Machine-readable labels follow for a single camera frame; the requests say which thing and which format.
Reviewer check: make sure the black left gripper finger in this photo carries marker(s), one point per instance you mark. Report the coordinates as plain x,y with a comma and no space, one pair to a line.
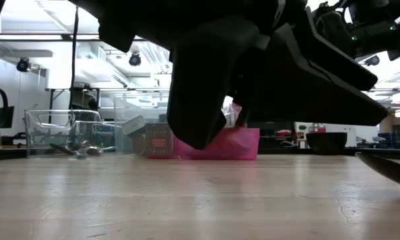
303,96
336,63

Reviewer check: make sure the red Maruchan ramen pack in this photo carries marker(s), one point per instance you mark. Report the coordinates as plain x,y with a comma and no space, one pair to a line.
232,113

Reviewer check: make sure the red spice tin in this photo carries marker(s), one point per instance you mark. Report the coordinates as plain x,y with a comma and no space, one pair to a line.
160,140

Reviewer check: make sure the green spice tin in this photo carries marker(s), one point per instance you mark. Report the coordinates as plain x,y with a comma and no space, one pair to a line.
134,125

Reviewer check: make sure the black desk monitor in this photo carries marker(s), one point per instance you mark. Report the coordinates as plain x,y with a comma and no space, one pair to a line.
273,126

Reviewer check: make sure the red and black bowl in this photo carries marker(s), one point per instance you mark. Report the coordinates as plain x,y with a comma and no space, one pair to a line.
326,143

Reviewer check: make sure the white pillar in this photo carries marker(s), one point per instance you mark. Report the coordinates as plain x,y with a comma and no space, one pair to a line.
351,136

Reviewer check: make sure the pink plastic tray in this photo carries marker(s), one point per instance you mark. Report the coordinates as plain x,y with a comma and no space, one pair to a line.
230,146

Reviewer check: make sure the clear plastic storage bin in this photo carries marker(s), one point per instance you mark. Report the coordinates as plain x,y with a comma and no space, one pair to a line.
126,106

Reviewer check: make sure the person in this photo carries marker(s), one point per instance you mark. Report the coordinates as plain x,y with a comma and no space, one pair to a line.
92,104

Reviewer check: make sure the small clear acrylic container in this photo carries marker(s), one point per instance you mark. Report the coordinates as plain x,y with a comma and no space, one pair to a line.
46,130

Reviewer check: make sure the black background device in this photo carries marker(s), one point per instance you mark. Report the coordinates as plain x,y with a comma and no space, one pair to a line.
1,116

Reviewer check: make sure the black hanging camera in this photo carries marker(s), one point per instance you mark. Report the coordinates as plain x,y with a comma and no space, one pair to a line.
22,64
372,60
135,60

